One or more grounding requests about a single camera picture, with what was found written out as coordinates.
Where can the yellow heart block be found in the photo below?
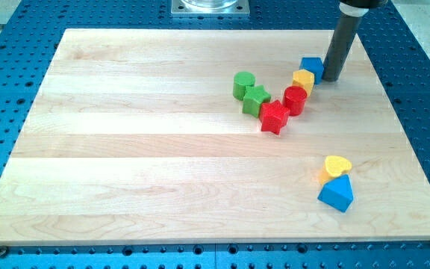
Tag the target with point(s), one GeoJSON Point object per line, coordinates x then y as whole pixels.
{"type": "Point", "coordinates": [333, 167]}

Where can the blue triangle block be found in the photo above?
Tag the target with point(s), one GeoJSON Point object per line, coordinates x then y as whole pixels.
{"type": "Point", "coordinates": [337, 193]}

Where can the green star block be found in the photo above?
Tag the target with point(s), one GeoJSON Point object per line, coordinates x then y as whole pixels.
{"type": "Point", "coordinates": [254, 97]}

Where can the red star block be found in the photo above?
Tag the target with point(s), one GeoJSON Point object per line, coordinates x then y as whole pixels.
{"type": "Point", "coordinates": [273, 116]}

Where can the green cylinder block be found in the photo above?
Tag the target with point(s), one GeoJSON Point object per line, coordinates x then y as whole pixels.
{"type": "Point", "coordinates": [241, 81]}

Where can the wooden board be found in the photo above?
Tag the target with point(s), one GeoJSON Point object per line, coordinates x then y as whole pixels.
{"type": "Point", "coordinates": [134, 137]}

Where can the red cylinder block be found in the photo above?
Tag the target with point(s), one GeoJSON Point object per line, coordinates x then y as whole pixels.
{"type": "Point", "coordinates": [294, 99]}

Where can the yellow pentagon block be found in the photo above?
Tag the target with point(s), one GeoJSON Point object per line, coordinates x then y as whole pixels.
{"type": "Point", "coordinates": [304, 79]}

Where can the blue cube block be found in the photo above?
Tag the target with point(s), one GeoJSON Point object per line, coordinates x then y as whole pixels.
{"type": "Point", "coordinates": [314, 65]}

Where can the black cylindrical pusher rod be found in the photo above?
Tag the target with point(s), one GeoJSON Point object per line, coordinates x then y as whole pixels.
{"type": "Point", "coordinates": [351, 14]}

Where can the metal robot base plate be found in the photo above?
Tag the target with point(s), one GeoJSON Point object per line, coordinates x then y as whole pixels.
{"type": "Point", "coordinates": [209, 7]}

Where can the blue perforated table frame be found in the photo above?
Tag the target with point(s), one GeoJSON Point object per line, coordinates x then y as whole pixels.
{"type": "Point", "coordinates": [28, 40]}

